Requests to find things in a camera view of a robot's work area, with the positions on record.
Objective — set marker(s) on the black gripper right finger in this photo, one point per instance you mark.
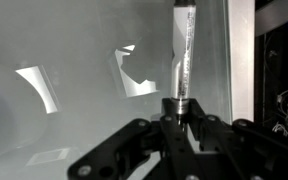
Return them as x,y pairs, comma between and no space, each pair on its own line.
244,150

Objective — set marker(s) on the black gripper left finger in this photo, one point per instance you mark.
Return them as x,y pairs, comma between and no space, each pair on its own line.
130,150

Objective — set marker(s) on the white marker with black cap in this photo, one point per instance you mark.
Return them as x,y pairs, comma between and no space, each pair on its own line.
183,50

